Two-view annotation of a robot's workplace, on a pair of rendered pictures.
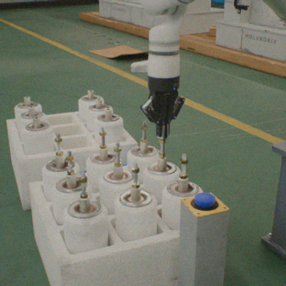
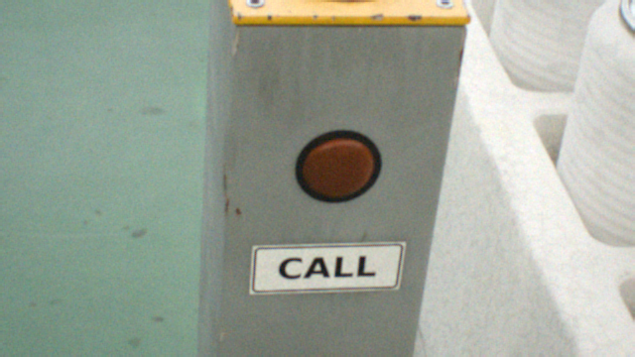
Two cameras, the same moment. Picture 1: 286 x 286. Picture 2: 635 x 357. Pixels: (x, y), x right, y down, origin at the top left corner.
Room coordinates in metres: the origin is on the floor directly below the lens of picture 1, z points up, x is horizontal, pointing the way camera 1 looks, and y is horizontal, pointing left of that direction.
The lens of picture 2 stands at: (0.83, -0.48, 0.49)
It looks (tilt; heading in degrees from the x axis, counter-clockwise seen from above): 35 degrees down; 101
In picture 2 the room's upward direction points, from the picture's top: 6 degrees clockwise
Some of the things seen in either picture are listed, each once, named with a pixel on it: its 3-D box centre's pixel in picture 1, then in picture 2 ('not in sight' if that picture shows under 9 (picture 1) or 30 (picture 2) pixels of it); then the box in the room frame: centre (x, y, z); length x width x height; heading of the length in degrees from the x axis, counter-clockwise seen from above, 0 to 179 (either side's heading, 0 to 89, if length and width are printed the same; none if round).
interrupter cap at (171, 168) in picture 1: (162, 168); not in sight; (1.05, -0.05, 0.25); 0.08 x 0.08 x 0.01
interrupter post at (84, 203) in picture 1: (84, 203); not in sight; (0.85, 0.12, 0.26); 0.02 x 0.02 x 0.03
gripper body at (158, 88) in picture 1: (163, 91); not in sight; (1.05, -0.05, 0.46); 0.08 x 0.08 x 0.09
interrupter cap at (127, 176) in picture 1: (118, 176); not in sight; (1.00, 0.06, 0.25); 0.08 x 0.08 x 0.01
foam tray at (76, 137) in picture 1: (69, 153); not in sight; (1.51, 0.26, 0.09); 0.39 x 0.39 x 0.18; 20
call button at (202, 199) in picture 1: (204, 201); not in sight; (0.76, -0.12, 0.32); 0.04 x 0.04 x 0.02
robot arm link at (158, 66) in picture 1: (158, 60); not in sight; (1.06, -0.04, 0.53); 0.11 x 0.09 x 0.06; 39
